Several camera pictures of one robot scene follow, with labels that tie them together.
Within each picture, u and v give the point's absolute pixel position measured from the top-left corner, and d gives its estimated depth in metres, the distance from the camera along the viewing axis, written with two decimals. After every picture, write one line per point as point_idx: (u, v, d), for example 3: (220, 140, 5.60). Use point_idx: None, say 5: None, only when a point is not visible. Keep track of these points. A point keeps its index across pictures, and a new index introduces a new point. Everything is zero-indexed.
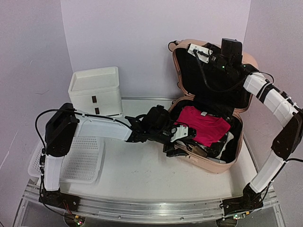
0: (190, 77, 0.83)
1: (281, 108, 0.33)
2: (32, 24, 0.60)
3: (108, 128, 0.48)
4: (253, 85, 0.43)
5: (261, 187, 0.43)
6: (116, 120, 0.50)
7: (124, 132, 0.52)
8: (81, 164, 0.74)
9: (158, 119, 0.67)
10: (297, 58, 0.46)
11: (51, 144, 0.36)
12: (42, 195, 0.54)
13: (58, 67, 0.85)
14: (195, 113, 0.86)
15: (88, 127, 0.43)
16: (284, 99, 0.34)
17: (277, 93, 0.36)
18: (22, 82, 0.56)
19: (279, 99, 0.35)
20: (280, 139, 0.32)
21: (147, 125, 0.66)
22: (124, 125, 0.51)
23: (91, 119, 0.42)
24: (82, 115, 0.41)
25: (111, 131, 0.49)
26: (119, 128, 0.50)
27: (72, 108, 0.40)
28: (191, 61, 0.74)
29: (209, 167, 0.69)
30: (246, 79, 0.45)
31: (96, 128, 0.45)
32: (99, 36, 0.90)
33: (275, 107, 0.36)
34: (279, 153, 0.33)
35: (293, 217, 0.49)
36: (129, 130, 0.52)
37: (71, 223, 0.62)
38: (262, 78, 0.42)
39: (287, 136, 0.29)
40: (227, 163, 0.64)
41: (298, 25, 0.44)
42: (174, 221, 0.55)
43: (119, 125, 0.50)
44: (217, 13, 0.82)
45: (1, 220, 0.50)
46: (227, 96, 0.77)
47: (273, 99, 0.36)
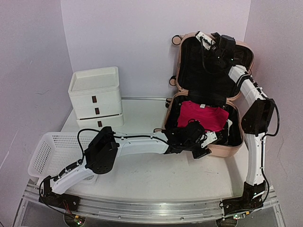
0: (191, 68, 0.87)
1: (250, 94, 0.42)
2: (33, 24, 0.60)
3: (146, 145, 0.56)
4: (234, 74, 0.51)
5: (254, 177, 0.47)
6: (154, 137, 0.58)
7: (162, 146, 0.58)
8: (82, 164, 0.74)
9: (193, 135, 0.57)
10: (296, 57, 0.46)
11: (94, 166, 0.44)
12: (41, 195, 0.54)
13: (58, 67, 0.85)
14: (195, 107, 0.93)
15: (129, 147, 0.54)
16: (254, 88, 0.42)
17: (250, 83, 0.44)
18: (22, 82, 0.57)
19: (249, 86, 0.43)
20: (246, 117, 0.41)
21: (183, 138, 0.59)
22: (161, 141, 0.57)
23: (129, 142, 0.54)
24: (121, 138, 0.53)
25: (150, 146, 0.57)
26: (156, 144, 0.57)
27: (111, 131, 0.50)
28: (194, 52, 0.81)
29: (216, 152, 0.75)
30: (230, 69, 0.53)
31: (135, 147, 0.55)
32: (99, 37, 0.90)
33: (247, 92, 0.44)
34: (245, 128, 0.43)
35: (293, 217, 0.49)
36: (165, 144, 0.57)
37: (71, 223, 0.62)
38: (243, 70, 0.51)
39: (253, 115, 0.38)
40: (234, 148, 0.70)
41: (298, 25, 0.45)
42: (174, 221, 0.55)
43: (156, 141, 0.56)
44: (217, 13, 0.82)
45: (1, 220, 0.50)
46: (222, 81, 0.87)
47: (246, 87, 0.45)
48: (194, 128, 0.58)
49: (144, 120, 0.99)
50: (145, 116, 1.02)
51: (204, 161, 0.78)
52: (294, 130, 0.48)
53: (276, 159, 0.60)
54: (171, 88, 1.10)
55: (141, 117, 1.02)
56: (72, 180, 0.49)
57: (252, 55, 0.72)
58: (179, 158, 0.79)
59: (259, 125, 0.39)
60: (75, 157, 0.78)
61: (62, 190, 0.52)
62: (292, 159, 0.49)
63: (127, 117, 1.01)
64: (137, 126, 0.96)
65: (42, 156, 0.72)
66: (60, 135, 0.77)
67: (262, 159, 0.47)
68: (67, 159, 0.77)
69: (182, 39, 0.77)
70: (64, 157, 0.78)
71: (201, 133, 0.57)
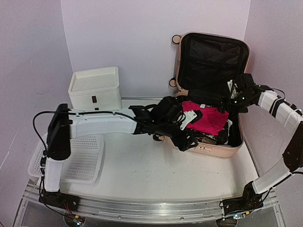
0: (190, 65, 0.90)
1: (290, 119, 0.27)
2: (33, 24, 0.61)
3: (105, 125, 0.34)
4: (264, 102, 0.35)
5: (262, 189, 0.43)
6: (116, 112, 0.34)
7: (129, 125, 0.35)
8: (81, 165, 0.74)
9: (168, 112, 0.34)
10: (297, 57, 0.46)
11: (50, 148, 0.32)
12: (42, 195, 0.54)
13: (58, 66, 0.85)
14: (195, 107, 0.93)
15: (84, 128, 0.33)
16: (292, 109, 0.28)
17: (286, 105, 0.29)
18: (22, 82, 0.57)
19: (286, 109, 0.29)
20: (289, 150, 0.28)
21: (155, 115, 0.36)
22: (127, 117, 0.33)
23: (86, 118, 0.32)
24: (76, 115, 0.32)
25: (113, 126, 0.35)
26: (120, 123, 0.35)
27: (68, 109, 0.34)
28: (196, 48, 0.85)
29: (216, 152, 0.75)
30: (260, 96, 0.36)
31: (90, 127, 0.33)
32: (99, 37, 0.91)
33: (285, 118, 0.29)
34: (290, 165, 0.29)
35: (293, 217, 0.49)
36: (132, 122, 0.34)
37: (71, 223, 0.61)
38: (274, 93, 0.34)
39: (297, 145, 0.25)
40: (233, 148, 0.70)
41: (298, 25, 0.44)
42: (174, 221, 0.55)
43: (119, 119, 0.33)
44: (217, 14, 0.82)
45: (2, 220, 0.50)
46: (221, 79, 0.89)
47: (282, 111, 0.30)
48: (169, 102, 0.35)
49: None
50: None
51: (204, 161, 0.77)
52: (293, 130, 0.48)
53: (276, 159, 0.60)
54: (171, 88, 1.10)
55: None
56: (52, 172, 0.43)
57: (248, 50, 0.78)
58: (179, 158, 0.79)
59: None
60: (75, 155, 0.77)
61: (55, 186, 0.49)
62: None
63: None
64: None
65: None
66: None
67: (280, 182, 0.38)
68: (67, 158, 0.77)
69: (181, 37, 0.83)
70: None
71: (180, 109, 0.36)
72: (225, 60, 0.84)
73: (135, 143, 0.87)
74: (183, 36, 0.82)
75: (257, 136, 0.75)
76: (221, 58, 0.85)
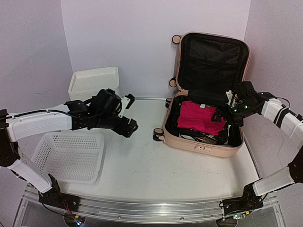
0: (190, 65, 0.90)
1: (298, 131, 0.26)
2: (33, 25, 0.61)
3: (43, 124, 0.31)
4: (269, 111, 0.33)
5: (263, 191, 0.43)
6: (51, 109, 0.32)
7: (65, 122, 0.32)
8: (80, 164, 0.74)
9: (106, 104, 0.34)
10: (296, 57, 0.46)
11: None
12: (41, 196, 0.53)
13: (57, 66, 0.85)
14: (195, 107, 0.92)
15: (22, 130, 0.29)
16: (299, 120, 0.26)
17: (292, 116, 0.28)
18: (22, 82, 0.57)
19: (293, 121, 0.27)
20: (296, 162, 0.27)
21: (94, 109, 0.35)
22: (61, 113, 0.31)
23: (22, 119, 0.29)
24: (12, 118, 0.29)
25: (53, 125, 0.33)
26: (57, 121, 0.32)
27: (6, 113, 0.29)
28: (196, 48, 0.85)
29: (217, 152, 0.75)
30: (263, 105, 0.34)
31: (28, 129, 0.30)
32: (99, 37, 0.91)
33: (291, 130, 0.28)
34: (296, 177, 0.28)
35: (293, 217, 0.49)
36: (68, 117, 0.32)
37: (71, 223, 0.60)
38: (278, 102, 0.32)
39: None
40: (233, 148, 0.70)
41: (298, 25, 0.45)
42: (174, 221, 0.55)
43: (53, 115, 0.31)
44: (216, 14, 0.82)
45: (2, 220, 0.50)
46: (221, 79, 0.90)
47: (289, 122, 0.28)
48: (105, 93, 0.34)
49: (144, 120, 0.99)
50: (145, 117, 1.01)
51: (204, 161, 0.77)
52: None
53: (276, 160, 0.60)
54: (171, 88, 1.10)
55: (142, 117, 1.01)
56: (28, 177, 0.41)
57: (248, 50, 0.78)
58: (179, 158, 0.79)
59: None
60: (75, 155, 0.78)
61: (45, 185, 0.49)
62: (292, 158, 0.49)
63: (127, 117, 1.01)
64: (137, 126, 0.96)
65: (42, 156, 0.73)
66: (60, 135, 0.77)
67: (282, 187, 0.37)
68: (66, 158, 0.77)
69: (181, 37, 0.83)
70: (64, 156, 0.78)
71: (117, 102, 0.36)
72: (226, 60, 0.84)
73: (135, 143, 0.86)
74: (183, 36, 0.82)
75: (258, 136, 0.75)
76: (221, 58, 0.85)
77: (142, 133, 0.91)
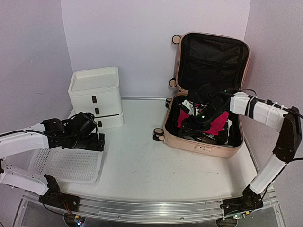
0: (190, 65, 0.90)
1: (271, 116, 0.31)
2: (33, 26, 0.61)
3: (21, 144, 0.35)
4: (237, 106, 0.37)
5: (261, 187, 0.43)
6: (28, 130, 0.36)
7: (41, 141, 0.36)
8: (81, 165, 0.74)
9: (83, 127, 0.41)
10: (297, 56, 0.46)
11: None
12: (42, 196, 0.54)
13: (58, 66, 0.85)
14: None
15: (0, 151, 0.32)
16: (270, 106, 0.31)
17: (262, 104, 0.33)
18: (22, 82, 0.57)
19: (263, 107, 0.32)
20: (279, 145, 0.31)
21: (71, 130, 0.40)
22: (38, 133, 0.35)
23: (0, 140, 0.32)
24: None
25: (30, 144, 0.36)
26: (32, 141, 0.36)
27: None
28: (196, 48, 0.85)
29: (217, 152, 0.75)
30: (231, 102, 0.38)
31: (5, 149, 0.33)
32: (99, 37, 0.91)
33: (265, 116, 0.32)
34: (284, 158, 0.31)
35: (293, 217, 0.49)
36: (44, 136, 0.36)
37: (71, 223, 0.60)
38: (241, 95, 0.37)
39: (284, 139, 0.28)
40: (231, 148, 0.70)
41: (298, 25, 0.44)
42: (174, 221, 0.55)
43: (30, 135, 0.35)
44: (216, 13, 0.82)
45: (2, 220, 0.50)
46: (221, 79, 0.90)
47: (260, 110, 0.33)
48: (82, 117, 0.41)
49: (144, 120, 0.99)
50: (145, 117, 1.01)
51: (204, 161, 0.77)
52: None
53: None
54: (171, 88, 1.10)
55: (142, 117, 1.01)
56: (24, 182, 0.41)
57: (248, 49, 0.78)
58: (179, 158, 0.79)
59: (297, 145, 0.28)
60: (76, 155, 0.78)
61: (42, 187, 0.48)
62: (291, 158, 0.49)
63: (127, 117, 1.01)
64: (137, 125, 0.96)
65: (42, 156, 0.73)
66: None
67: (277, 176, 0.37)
68: (66, 158, 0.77)
69: (181, 37, 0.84)
70: (65, 156, 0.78)
71: (93, 126, 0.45)
72: (225, 60, 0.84)
73: (135, 143, 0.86)
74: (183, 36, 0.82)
75: (257, 135, 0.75)
76: (221, 58, 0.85)
77: (142, 133, 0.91)
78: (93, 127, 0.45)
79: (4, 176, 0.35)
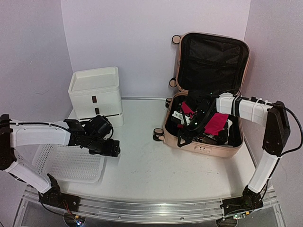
0: (189, 65, 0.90)
1: (256, 111, 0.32)
2: (32, 25, 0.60)
3: (41, 136, 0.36)
4: (224, 106, 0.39)
5: (260, 187, 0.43)
6: (52, 124, 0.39)
7: (60, 137, 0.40)
8: (82, 166, 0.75)
9: (101, 128, 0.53)
10: (297, 56, 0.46)
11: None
12: (41, 196, 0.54)
13: (58, 66, 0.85)
14: None
15: (22, 139, 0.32)
16: (254, 102, 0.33)
17: (247, 101, 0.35)
18: (22, 82, 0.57)
19: (248, 104, 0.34)
20: (267, 139, 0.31)
21: (90, 130, 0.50)
22: (62, 129, 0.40)
23: (26, 128, 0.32)
24: (16, 125, 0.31)
25: (49, 138, 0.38)
26: (54, 135, 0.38)
27: (6, 116, 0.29)
28: (196, 48, 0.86)
29: (216, 152, 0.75)
30: (217, 103, 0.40)
31: (29, 138, 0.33)
32: (100, 37, 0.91)
33: (251, 113, 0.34)
34: (273, 152, 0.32)
35: (293, 217, 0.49)
36: (66, 133, 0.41)
37: (71, 223, 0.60)
38: (227, 96, 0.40)
39: (270, 133, 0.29)
40: (229, 148, 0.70)
41: (298, 25, 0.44)
42: (174, 221, 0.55)
43: (54, 129, 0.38)
44: (216, 14, 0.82)
45: (2, 220, 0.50)
46: (221, 79, 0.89)
47: (245, 108, 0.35)
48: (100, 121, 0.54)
49: (144, 120, 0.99)
50: (145, 117, 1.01)
51: (204, 161, 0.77)
52: (294, 130, 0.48)
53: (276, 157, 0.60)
54: (171, 88, 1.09)
55: (141, 117, 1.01)
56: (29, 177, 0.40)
57: (247, 50, 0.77)
58: (179, 158, 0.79)
59: (284, 138, 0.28)
60: (79, 155, 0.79)
61: (45, 186, 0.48)
62: (292, 158, 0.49)
63: (127, 117, 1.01)
64: (137, 125, 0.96)
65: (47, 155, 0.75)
66: None
67: (272, 171, 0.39)
68: (69, 158, 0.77)
69: (181, 37, 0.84)
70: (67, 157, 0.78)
71: (106, 129, 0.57)
72: (225, 60, 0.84)
73: (135, 143, 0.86)
74: (182, 36, 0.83)
75: (257, 135, 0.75)
76: (220, 58, 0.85)
77: (142, 133, 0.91)
78: (105, 131, 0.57)
79: (15, 165, 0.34)
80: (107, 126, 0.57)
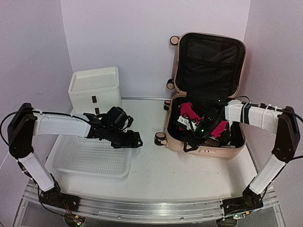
0: (187, 66, 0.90)
1: (266, 118, 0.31)
2: (32, 25, 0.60)
3: (63, 126, 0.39)
4: (232, 113, 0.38)
5: (261, 187, 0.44)
6: (74, 116, 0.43)
7: (80, 128, 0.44)
8: (98, 162, 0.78)
9: (116, 119, 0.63)
10: (296, 57, 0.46)
11: (9, 146, 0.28)
12: (41, 196, 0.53)
13: (58, 66, 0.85)
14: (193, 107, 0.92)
15: (45, 127, 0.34)
16: (264, 109, 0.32)
17: (256, 108, 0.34)
18: (22, 82, 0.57)
19: (258, 111, 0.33)
20: (278, 146, 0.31)
21: (107, 122, 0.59)
22: (84, 121, 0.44)
23: (49, 117, 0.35)
24: (40, 113, 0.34)
25: (69, 128, 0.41)
26: (75, 126, 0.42)
27: (31, 107, 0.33)
28: (194, 48, 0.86)
29: (218, 154, 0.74)
30: (225, 111, 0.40)
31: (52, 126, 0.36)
32: (100, 37, 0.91)
33: (261, 120, 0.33)
34: (285, 158, 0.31)
35: (293, 217, 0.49)
36: (87, 125, 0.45)
37: (71, 223, 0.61)
38: (235, 103, 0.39)
39: (281, 140, 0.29)
40: (230, 149, 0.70)
41: (298, 25, 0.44)
42: (174, 221, 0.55)
43: (76, 121, 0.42)
44: (216, 14, 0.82)
45: (1, 220, 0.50)
46: (221, 79, 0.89)
47: (254, 115, 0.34)
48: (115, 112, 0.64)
49: (144, 120, 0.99)
50: (145, 117, 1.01)
51: (204, 162, 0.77)
52: None
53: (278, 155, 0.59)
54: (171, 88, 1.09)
55: (141, 117, 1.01)
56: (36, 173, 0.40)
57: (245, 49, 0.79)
58: (179, 158, 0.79)
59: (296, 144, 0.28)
60: (95, 151, 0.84)
61: (50, 183, 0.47)
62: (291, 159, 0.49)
63: None
64: (137, 126, 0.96)
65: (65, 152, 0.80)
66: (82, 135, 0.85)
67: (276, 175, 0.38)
68: (86, 155, 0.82)
69: (180, 38, 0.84)
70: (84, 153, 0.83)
71: (122, 119, 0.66)
72: (224, 59, 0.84)
73: None
74: (181, 37, 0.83)
75: (258, 136, 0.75)
76: (219, 58, 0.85)
77: (142, 133, 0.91)
78: (122, 121, 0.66)
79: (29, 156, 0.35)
80: (123, 117, 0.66)
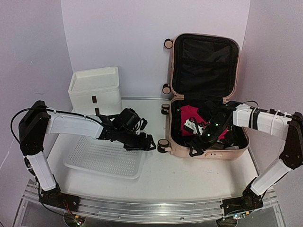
0: (184, 67, 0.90)
1: (277, 124, 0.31)
2: (32, 25, 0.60)
3: (76, 126, 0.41)
4: (240, 119, 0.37)
5: (262, 188, 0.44)
6: (87, 117, 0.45)
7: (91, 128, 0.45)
8: (108, 161, 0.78)
9: (129, 121, 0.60)
10: (295, 57, 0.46)
11: (21, 142, 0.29)
12: (41, 196, 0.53)
13: (58, 66, 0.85)
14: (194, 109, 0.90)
15: (57, 126, 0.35)
16: (274, 115, 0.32)
17: (265, 113, 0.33)
18: (22, 82, 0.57)
19: (268, 117, 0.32)
20: (287, 153, 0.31)
21: (119, 124, 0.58)
22: (96, 122, 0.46)
23: (63, 116, 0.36)
24: (54, 111, 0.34)
25: (81, 128, 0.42)
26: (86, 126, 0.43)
27: (45, 104, 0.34)
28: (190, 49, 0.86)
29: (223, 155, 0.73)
30: (233, 116, 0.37)
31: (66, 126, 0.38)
32: (100, 37, 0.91)
33: (270, 126, 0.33)
34: (293, 165, 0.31)
35: (293, 217, 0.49)
36: (100, 126, 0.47)
37: (71, 223, 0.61)
38: (242, 107, 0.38)
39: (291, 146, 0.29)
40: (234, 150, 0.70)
41: (298, 25, 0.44)
42: (174, 221, 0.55)
43: (88, 121, 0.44)
44: (216, 14, 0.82)
45: (1, 220, 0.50)
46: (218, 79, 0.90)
47: (264, 121, 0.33)
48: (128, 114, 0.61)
49: None
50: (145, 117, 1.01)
51: (204, 162, 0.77)
52: None
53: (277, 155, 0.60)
54: None
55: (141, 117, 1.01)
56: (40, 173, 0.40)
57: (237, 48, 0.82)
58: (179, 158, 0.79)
59: None
60: (105, 149, 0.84)
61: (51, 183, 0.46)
62: None
63: None
64: None
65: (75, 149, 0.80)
66: None
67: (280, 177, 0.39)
68: (96, 153, 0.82)
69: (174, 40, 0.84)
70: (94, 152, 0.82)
71: (136, 120, 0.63)
72: (218, 59, 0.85)
73: None
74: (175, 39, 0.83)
75: (258, 136, 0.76)
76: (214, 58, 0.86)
77: None
78: (136, 122, 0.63)
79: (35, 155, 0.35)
80: (136, 119, 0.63)
